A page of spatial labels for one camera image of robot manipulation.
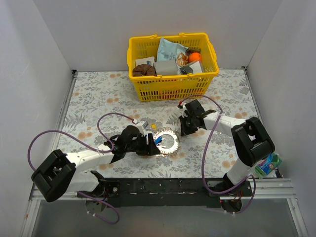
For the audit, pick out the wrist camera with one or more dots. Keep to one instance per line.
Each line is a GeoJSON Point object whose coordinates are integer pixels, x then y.
{"type": "Point", "coordinates": [142, 125]}
{"type": "Point", "coordinates": [183, 109]}

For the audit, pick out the white box in basket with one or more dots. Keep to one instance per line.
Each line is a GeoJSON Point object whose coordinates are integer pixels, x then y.
{"type": "Point", "coordinates": [148, 61]}

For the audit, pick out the floral patterned table mat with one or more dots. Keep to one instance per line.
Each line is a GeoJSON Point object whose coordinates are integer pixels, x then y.
{"type": "Point", "coordinates": [103, 104]}

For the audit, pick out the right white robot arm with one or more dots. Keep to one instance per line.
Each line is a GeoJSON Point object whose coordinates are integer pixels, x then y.
{"type": "Point", "coordinates": [252, 142]}

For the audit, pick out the light blue snack bag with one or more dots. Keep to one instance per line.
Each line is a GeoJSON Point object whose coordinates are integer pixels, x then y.
{"type": "Point", "coordinates": [169, 51]}

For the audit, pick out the clear wrapped pastry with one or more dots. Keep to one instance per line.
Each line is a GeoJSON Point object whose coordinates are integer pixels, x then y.
{"type": "Point", "coordinates": [182, 59]}

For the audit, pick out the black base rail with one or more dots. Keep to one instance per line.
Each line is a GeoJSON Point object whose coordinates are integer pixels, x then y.
{"type": "Point", "coordinates": [131, 192]}

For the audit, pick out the yellow plastic basket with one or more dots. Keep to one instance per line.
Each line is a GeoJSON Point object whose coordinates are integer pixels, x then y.
{"type": "Point", "coordinates": [154, 88]}

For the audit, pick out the orange fruit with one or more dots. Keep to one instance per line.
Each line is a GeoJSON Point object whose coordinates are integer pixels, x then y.
{"type": "Point", "coordinates": [195, 56]}

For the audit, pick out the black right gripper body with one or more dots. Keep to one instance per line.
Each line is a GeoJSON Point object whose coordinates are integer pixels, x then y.
{"type": "Point", "coordinates": [187, 124]}

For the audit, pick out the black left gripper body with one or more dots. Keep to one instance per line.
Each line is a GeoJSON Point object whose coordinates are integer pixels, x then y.
{"type": "Point", "coordinates": [146, 144]}

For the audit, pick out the white packet with black item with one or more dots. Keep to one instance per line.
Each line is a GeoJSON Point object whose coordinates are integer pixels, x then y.
{"type": "Point", "coordinates": [191, 68]}

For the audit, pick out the grey box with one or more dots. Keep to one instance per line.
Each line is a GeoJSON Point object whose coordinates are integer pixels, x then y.
{"type": "Point", "coordinates": [166, 68]}

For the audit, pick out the yellow-capped key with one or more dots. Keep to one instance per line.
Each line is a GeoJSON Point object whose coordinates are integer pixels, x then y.
{"type": "Point", "coordinates": [154, 127]}

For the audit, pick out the green blue box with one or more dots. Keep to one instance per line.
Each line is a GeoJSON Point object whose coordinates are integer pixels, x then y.
{"type": "Point", "coordinates": [266, 166]}

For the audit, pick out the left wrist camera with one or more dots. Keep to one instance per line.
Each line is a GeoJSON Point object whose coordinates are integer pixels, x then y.
{"type": "Point", "coordinates": [142, 125]}

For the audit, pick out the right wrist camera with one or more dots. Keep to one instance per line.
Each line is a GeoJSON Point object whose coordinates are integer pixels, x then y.
{"type": "Point", "coordinates": [183, 109]}

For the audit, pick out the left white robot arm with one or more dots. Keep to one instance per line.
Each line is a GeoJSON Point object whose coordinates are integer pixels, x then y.
{"type": "Point", "coordinates": [61, 172]}

